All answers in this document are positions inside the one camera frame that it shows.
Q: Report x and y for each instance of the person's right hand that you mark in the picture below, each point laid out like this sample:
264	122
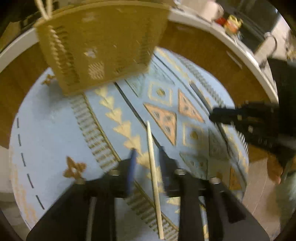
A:
275	170

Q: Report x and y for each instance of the wooden kitchen cabinets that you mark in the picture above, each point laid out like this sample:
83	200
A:
203	48

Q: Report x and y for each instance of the white electric kettle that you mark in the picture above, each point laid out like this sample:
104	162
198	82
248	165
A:
211	11

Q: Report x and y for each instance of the white kitchen countertop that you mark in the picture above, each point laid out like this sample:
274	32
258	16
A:
29	38

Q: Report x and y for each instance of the steel sink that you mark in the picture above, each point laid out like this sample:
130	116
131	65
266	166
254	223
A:
260	36

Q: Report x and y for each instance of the blue patterned table mat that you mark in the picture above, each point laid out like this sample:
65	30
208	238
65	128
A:
53	135

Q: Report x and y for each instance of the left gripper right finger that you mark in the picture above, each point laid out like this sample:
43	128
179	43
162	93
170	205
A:
227	218

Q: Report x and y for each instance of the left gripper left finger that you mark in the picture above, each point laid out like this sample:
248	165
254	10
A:
86	211

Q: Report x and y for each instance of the yellow oil bottle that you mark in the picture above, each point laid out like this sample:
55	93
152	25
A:
232	25

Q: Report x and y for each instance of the cream chopstick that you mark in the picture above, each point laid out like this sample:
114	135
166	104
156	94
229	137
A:
41	8
154	182
49	7

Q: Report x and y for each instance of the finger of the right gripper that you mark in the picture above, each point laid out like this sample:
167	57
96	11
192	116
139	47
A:
228	116

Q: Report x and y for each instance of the beige plastic utensil basket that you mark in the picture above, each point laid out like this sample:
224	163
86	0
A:
95	42

